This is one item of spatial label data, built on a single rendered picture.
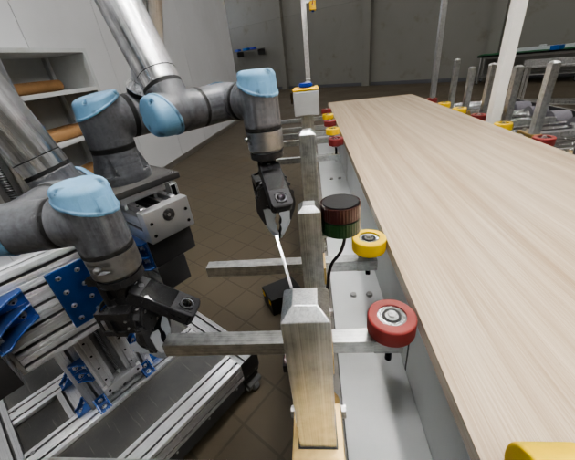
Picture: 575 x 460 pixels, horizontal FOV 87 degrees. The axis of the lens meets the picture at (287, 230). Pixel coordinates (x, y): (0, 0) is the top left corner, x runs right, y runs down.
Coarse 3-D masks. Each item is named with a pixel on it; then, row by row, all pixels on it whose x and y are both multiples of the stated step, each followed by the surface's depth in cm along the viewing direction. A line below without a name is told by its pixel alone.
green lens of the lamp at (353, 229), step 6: (324, 222) 45; (360, 222) 45; (324, 228) 46; (330, 228) 44; (336, 228) 44; (342, 228) 44; (348, 228) 44; (354, 228) 44; (360, 228) 46; (324, 234) 46; (330, 234) 45; (336, 234) 44; (342, 234) 44; (348, 234) 44; (354, 234) 45
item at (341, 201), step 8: (328, 200) 45; (336, 200) 45; (344, 200) 45; (352, 200) 45; (328, 208) 43; (336, 208) 43; (344, 208) 43; (344, 240) 48; (336, 256) 50; (328, 272) 52; (328, 280) 53; (328, 288) 54
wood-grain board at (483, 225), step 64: (384, 128) 168; (448, 128) 154; (384, 192) 95; (448, 192) 90; (512, 192) 86; (448, 256) 63; (512, 256) 61; (448, 320) 49; (512, 320) 48; (448, 384) 40; (512, 384) 39
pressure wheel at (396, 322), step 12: (384, 300) 53; (396, 300) 53; (372, 312) 51; (384, 312) 51; (396, 312) 51; (408, 312) 50; (372, 324) 49; (384, 324) 49; (396, 324) 49; (408, 324) 48; (372, 336) 50; (384, 336) 48; (396, 336) 47; (408, 336) 48
